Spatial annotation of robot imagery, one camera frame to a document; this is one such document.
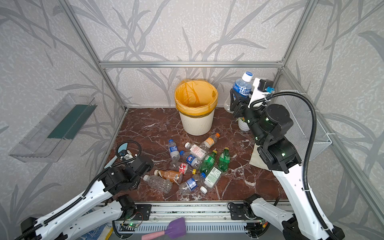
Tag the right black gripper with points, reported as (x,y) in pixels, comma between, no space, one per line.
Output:
(238,103)

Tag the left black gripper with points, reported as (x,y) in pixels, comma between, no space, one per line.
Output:
(143,163)

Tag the blue label bottle white cap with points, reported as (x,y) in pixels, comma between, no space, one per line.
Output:
(242,86)

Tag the clear unlabelled bottle white cap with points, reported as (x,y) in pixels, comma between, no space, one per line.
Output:
(158,183)

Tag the brown tea bottle white cap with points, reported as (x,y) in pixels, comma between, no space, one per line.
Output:
(172,176)

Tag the dark green bottle yellow cap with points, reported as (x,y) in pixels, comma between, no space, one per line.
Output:
(224,160)

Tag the white green label bottle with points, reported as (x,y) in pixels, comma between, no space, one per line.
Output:
(211,179)

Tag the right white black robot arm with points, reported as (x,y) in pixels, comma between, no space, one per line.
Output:
(269,124)

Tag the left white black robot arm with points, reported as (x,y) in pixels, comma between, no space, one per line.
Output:
(72,219)

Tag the white ribbed trash bin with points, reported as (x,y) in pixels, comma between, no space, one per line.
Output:
(197,125)

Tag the orange plastic bin liner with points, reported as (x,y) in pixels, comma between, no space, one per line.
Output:
(196,98)

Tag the white pot with flowers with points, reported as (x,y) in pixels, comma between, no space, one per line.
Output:
(243,125)

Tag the light blue small trowel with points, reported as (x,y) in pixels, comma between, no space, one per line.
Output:
(123,146)

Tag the clear bottle blue cap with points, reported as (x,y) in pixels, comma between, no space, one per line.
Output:
(173,150)

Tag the clear bottle red label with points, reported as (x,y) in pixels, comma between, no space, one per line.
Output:
(183,168)

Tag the clear bottle orange label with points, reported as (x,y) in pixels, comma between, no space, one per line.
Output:
(209,142)

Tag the Pepsi label clear bottle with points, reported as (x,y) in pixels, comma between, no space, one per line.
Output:
(190,159)

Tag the pale green rubber glove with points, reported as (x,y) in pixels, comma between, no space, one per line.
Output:
(256,160)

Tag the crushed bottle blue label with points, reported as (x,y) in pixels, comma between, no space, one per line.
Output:
(191,184)

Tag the green circuit board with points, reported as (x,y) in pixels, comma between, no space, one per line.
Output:
(129,227)

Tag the clear bottle pink label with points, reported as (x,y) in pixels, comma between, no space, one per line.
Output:
(196,150)

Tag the purple pink silicone spatula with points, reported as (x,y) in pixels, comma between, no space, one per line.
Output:
(177,228)

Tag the blue dotted work glove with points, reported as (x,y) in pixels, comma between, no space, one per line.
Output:
(100,233)

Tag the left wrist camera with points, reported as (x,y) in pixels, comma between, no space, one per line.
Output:
(125,155)

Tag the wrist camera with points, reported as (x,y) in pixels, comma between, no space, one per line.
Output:
(262,87)
(125,155)

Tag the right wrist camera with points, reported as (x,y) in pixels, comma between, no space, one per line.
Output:
(262,87)

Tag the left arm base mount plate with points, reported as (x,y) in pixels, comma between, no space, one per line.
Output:
(140,212)

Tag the white wire mesh basket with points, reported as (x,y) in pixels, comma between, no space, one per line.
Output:
(299,134)

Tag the aluminium front rail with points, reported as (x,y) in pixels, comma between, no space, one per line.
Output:
(193,212)

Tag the clear plastic wall shelf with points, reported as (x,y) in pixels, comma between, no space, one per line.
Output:
(50,138)

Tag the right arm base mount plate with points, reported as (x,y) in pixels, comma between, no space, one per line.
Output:
(238,211)

